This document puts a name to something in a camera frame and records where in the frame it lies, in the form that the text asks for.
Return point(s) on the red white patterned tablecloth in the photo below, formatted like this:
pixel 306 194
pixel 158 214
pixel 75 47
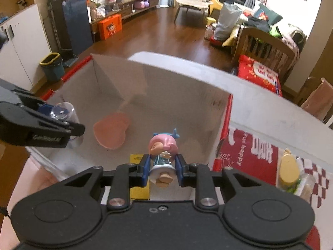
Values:
pixel 259 158

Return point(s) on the green trash bin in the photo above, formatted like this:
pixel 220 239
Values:
pixel 52 66

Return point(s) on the yellow oval case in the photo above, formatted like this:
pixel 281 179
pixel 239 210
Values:
pixel 288 170

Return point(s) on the yellow small box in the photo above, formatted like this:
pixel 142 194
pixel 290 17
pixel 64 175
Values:
pixel 136 192

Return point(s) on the wooden dining chair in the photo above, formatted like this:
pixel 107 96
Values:
pixel 278 54

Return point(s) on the clear capsule purple base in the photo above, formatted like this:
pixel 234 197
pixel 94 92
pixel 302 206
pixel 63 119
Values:
pixel 65 111

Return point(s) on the dark blue standing panel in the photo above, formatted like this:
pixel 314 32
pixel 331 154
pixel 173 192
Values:
pixel 72 24

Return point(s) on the sofa with clothes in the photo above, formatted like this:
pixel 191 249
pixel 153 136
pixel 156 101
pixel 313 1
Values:
pixel 271 22

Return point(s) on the white storage cabinet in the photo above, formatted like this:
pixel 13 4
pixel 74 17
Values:
pixel 26 46

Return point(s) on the wooden tv cabinet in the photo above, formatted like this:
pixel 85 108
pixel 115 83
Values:
pixel 127 9

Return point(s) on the white plastic bag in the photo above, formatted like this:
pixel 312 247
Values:
pixel 229 15

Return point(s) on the wooden chair pink cloth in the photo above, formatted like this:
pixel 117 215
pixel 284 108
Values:
pixel 315 97

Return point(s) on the orange gift box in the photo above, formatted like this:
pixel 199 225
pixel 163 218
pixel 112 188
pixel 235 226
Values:
pixel 109 26

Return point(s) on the round wooden coffee table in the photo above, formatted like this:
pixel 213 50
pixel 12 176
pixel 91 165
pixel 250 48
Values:
pixel 198 5

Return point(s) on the red printed cushion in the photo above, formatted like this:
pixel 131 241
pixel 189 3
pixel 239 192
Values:
pixel 259 74

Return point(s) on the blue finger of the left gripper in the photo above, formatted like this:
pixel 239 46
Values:
pixel 45 109

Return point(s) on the red cardboard box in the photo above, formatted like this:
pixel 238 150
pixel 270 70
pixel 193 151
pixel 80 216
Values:
pixel 158 93

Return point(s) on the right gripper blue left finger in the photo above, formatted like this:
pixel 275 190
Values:
pixel 143 170

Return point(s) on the pink-haired doll figure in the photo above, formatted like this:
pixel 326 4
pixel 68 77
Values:
pixel 162 150

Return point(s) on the pink heart-shaped bowl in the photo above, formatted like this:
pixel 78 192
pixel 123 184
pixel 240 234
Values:
pixel 110 132

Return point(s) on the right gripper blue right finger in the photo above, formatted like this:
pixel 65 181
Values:
pixel 182 171

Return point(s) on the toothpick jar green lid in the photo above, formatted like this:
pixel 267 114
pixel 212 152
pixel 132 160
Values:
pixel 304 187

